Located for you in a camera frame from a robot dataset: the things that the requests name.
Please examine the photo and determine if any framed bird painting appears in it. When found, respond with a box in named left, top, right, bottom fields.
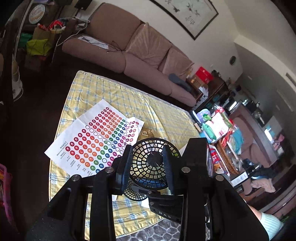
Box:
left=152, top=0, right=219, bottom=40

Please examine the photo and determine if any brown sofa cushion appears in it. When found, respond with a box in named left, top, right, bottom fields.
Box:
left=125, top=23, right=171, bottom=69
left=162, top=48, right=194, bottom=81

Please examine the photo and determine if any black round mesh fan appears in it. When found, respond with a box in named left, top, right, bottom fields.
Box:
left=124, top=138, right=181, bottom=201

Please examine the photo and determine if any yellow plaid table mat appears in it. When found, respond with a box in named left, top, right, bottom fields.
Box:
left=56, top=71, right=199, bottom=238

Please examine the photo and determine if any colourful sticker sheet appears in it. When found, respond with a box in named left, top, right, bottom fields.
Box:
left=45, top=100, right=144, bottom=177

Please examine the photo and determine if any red box on shelf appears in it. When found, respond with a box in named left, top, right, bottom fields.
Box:
left=195, top=67, right=214, bottom=84

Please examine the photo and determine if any brown fabric sofa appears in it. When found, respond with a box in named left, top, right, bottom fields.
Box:
left=62, top=3, right=196, bottom=107

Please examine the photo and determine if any right brown sofa cushion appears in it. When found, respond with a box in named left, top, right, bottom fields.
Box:
left=162, top=48, right=194, bottom=81

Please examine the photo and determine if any dark grey pillow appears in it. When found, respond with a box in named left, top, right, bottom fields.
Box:
left=168, top=73, right=192, bottom=92

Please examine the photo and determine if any left brown sofa cushion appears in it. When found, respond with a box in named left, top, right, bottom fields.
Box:
left=125, top=23, right=171, bottom=69

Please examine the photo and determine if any wicker basket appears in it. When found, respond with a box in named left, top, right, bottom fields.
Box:
left=216, top=140, right=239, bottom=175

